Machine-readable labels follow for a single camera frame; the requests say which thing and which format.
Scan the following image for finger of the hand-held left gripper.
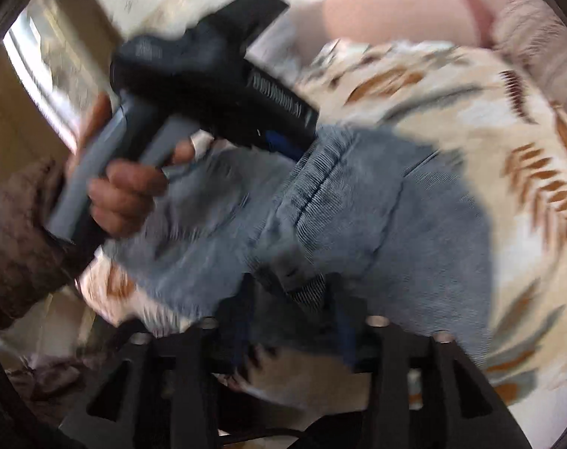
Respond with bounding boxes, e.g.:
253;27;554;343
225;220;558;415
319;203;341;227
262;130;315;162

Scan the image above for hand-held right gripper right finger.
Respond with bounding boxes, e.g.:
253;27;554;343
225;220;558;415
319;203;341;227
328;274;532;449

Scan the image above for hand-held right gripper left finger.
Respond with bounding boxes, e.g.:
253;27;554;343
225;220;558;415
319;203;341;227
59;274;258;449

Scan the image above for grey-blue denim pants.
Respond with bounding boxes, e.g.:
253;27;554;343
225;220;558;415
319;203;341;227
99;124;494;370

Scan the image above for person's left forearm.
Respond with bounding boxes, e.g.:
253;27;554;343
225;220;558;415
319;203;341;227
0;156;95;334

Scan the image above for person's left hand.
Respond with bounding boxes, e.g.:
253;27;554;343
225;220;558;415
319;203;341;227
65;94;196;240

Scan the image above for patterned glass door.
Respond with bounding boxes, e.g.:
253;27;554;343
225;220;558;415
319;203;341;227
3;0;122;151

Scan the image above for pink cushion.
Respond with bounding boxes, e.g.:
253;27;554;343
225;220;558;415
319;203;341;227
321;0;496;51

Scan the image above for leaf-print blanket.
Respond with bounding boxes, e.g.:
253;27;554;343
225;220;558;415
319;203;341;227
75;40;567;412

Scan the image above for striped beige cushion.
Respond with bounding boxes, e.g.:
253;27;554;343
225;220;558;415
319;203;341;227
491;0;567;114

